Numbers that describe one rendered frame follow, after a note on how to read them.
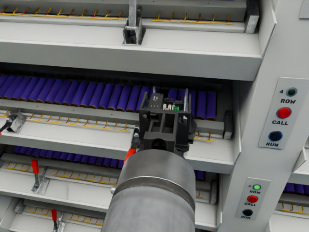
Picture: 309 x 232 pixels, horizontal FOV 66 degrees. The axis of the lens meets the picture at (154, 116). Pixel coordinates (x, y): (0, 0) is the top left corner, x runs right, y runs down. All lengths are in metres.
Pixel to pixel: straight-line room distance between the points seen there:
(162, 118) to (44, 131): 0.30
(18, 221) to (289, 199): 0.78
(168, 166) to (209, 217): 0.37
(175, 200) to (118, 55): 0.22
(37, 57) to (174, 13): 0.23
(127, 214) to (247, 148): 0.26
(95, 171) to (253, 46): 0.46
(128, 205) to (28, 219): 0.70
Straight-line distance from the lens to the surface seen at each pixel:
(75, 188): 0.66
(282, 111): 0.39
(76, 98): 0.54
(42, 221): 0.88
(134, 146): 0.42
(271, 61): 0.35
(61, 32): 0.42
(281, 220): 0.64
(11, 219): 0.92
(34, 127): 0.56
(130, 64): 0.37
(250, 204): 0.53
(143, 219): 0.21
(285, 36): 0.35
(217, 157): 0.45
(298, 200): 0.65
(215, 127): 0.45
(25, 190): 0.72
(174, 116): 0.31
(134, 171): 0.25
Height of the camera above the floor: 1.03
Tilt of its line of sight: 34 degrees down
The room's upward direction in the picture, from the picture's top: straight up
